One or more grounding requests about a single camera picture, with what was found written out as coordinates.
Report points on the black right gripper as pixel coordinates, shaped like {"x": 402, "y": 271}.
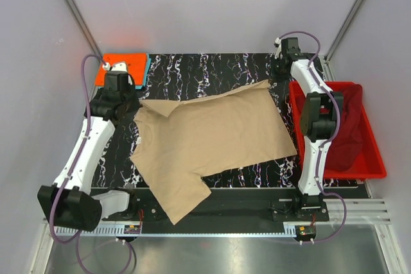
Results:
{"x": 278, "y": 70}

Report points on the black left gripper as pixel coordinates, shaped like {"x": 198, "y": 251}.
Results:
{"x": 129, "y": 107}

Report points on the beige t-shirt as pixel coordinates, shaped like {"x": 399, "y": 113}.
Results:
{"x": 183, "y": 141}

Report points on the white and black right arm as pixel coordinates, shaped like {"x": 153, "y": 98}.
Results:
{"x": 319, "y": 124}

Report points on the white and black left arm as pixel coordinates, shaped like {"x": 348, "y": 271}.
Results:
{"x": 67, "y": 202}

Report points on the folded orange t-shirt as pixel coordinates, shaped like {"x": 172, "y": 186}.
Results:
{"x": 116, "y": 62}

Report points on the folded teal t-shirt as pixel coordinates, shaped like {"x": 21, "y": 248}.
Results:
{"x": 140, "y": 70}

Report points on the black marble-pattern mat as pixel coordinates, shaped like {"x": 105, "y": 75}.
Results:
{"x": 188, "y": 76}

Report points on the dark red t-shirt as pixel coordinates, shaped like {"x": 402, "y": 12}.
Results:
{"x": 348, "y": 143}

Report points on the red plastic bin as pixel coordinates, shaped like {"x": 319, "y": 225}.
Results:
{"x": 368, "y": 164}

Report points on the left controller board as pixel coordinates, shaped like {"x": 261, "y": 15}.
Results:
{"x": 132, "y": 229}

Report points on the controller board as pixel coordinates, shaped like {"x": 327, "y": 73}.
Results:
{"x": 308, "y": 230}
{"x": 132, "y": 229}

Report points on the right controller board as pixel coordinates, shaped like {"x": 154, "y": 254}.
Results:
{"x": 308, "y": 230}

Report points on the right aluminium corner post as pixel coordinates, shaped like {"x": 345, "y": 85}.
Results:
{"x": 349, "y": 19}

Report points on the aluminium corner post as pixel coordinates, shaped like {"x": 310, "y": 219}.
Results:
{"x": 81, "y": 23}
{"x": 349, "y": 19}

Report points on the left aluminium corner post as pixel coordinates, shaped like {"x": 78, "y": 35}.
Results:
{"x": 81, "y": 23}

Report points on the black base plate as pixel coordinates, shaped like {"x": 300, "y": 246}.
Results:
{"x": 266, "y": 204}

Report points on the aluminium frame rail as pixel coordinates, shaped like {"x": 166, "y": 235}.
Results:
{"x": 354, "y": 212}

